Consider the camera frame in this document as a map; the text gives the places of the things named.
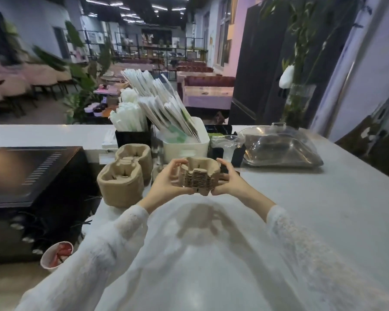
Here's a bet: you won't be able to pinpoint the low stack of pulp cup carriers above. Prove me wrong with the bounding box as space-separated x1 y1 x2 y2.
115 143 154 186

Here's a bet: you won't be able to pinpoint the person's white garment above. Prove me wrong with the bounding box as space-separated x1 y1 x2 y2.
92 194 300 311

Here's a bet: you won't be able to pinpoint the black straw holder box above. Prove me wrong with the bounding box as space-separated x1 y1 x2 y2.
115 127 152 149

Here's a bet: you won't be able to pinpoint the green bamboo plant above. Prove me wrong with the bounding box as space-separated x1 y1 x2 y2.
262 0 373 127

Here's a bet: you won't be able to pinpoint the black counter appliance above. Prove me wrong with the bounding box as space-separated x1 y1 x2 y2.
0 146 96 211

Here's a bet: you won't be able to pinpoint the person's left forearm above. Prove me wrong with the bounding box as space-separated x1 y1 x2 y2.
14 187 165 311

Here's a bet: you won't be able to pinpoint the person's right hand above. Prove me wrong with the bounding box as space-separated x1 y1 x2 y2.
210 157 248 197

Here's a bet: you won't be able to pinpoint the white plastic container box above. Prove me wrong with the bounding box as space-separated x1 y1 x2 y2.
154 117 211 166

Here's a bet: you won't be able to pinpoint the black marbled box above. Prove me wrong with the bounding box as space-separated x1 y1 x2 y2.
204 124 233 136

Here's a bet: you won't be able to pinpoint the black cables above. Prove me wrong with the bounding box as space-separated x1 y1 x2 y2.
8 195 102 256

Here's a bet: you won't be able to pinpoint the black folding screen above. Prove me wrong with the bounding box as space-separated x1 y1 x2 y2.
228 1 360 127

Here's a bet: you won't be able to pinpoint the white flower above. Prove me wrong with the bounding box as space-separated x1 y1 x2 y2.
278 64 295 89

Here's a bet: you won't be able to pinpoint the black metal shelving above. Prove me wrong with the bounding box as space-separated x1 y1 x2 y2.
79 28 209 63

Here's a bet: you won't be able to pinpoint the large green leafy plant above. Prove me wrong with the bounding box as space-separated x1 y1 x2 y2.
32 21 115 125

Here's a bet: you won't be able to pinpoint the metal tray in plastic wrap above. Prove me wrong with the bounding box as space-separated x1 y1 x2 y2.
239 122 325 168

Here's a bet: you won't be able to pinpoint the person's left hand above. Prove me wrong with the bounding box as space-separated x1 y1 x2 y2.
152 158 196 203

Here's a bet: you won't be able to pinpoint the small stack of pulp cup carriers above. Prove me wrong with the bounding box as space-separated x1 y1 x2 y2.
172 157 229 195

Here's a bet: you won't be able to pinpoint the tall stack of pulp cup carriers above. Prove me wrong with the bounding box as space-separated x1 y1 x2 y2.
97 159 145 208

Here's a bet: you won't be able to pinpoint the clear plastic bag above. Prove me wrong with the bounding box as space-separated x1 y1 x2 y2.
210 134 246 166

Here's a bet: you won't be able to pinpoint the person's right forearm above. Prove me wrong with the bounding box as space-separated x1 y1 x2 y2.
235 184 389 311

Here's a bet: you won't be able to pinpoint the red paper cup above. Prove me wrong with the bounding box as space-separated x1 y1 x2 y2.
40 241 75 273

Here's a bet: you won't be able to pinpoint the bundle of white wrapped straws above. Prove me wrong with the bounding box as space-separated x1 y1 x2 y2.
108 88 150 132

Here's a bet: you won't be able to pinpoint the glass vase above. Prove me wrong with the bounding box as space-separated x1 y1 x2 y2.
280 83 317 130

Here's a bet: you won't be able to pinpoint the row of pink chairs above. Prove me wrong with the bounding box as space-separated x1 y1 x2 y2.
0 57 80 111

